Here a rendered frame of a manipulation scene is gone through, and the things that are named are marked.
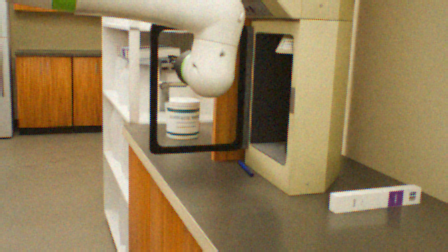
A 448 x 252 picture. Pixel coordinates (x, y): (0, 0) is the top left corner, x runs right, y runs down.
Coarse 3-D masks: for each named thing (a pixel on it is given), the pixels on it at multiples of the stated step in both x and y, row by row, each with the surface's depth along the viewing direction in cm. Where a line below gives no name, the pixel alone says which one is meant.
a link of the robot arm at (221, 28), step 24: (96, 0) 99; (120, 0) 101; (144, 0) 102; (168, 0) 104; (192, 0) 105; (216, 0) 107; (240, 0) 111; (168, 24) 107; (192, 24) 107; (216, 24) 107; (240, 24) 110
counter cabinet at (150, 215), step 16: (128, 144) 221; (128, 160) 223; (128, 176) 224; (144, 176) 189; (128, 192) 226; (144, 192) 190; (160, 192) 163; (128, 208) 227; (144, 208) 191; (160, 208) 164; (128, 224) 229; (144, 224) 192; (160, 224) 165; (176, 224) 145; (128, 240) 231; (144, 240) 193; (160, 240) 166; (176, 240) 145; (192, 240) 129
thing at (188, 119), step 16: (176, 32) 148; (160, 48) 147; (176, 48) 149; (160, 64) 148; (160, 80) 149; (176, 80) 151; (160, 96) 150; (176, 96) 152; (192, 96) 154; (224, 96) 157; (160, 112) 151; (176, 112) 153; (192, 112) 155; (208, 112) 156; (224, 112) 158; (160, 128) 152; (176, 128) 154; (192, 128) 156; (208, 128) 157; (224, 128) 159; (160, 144) 153; (176, 144) 155; (192, 144) 157; (208, 144) 159
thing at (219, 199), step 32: (128, 128) 212; (160, 160) 166; (192, 160) 167; (352, 160) 175; (192, 192) 136; (224, 192) 137; (256, 192) 138; (192, 224) 118; (224, 224) 115; (256, 224) 116; (288, 224) 117; (320, 224) 118; (352, 224) 118; (384, 224) 119; (416, 224) 120
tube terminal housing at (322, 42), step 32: (320, 0) 128; (352, 0) 143; (256, 32) 153; (288, 32) 133; (320, 32) 129; (320, 64) 131; (320, 96) 133; (288, 128) 135; (320, 128) 135; (256, 160) 156; (288, 160) 136; (320, 160) 137; (288, 192) 136; (320, 192) 140
